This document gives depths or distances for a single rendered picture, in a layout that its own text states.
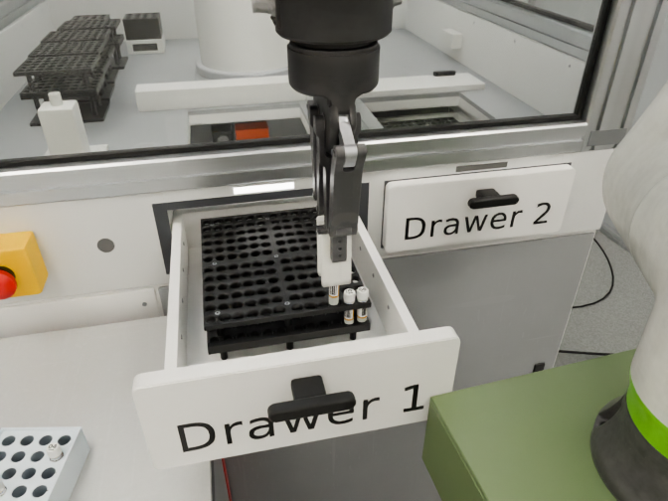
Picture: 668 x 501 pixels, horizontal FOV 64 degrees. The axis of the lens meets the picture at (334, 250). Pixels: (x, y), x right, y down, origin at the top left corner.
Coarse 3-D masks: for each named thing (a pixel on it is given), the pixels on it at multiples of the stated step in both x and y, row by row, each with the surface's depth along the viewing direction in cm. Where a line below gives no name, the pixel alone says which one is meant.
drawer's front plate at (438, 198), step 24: (528, 168) 79; (552, 168) 79; (408, 192) 75; (432, 192) 76; (456, 192) 77; (504, 192) 79; (528, 192) 80; (552, 192) 81; (384, 216) 78; (408, 216) 77; (432, 216) 78; (456, 216) 79; (480, 216) 80; (528, 216) 82; (552, 216) 83; (384, 240) 80; (408, 240) 80; (432, 240) 81; (456, 240) 82; (480, 240) 83
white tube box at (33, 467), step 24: (0, 432) 56; (24, 432) 56; (48, 432) 56; (72, 432) 56; (0, 456) 55; (24, 456) 55; (48, 456) 54; (72, 456) 54; (24, 480) 52; (48, 480) 52; (72, 480) 54
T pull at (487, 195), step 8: (480, 192) 77; (488, 192) 77; (496, 192) 77; (472, 200) 74; (480, 200) 74; (488, 200) 75; (496, 200) 75; (504, 200) 75; (512, 200) 75; (472, 208) 75; (480, 208) 75
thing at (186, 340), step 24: (192, 216) 76; (216, 216) 76; (192, 240) 78; (360, 240) 70; (192, 264) 75; (360, 264) 72; (384, 264) 64; (192, 288) 70; (384, 288) 62; (168, 312) 57; (192, 312) 66; (384, 312) 63; (408, 312) 57; (168, 336) 54; (192, 336) 62; (336, 336) 62; (360, 336) 62; (168, 360) 51; (192, 360) 59; (216, 360) 59
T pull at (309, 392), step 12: (300, 384) 46; (312, 384) 46; (300, 396) 45; (312, 396) 45; (324, 396) 45; (336, 396) 45; (348, 396) 45; (276, 408) 44; (288, 408) 44; (300, 408) 44; (312, 408) 44; (324, 408) 45; (336, 408) 45; (348, 408) 45; (276, 420) 44
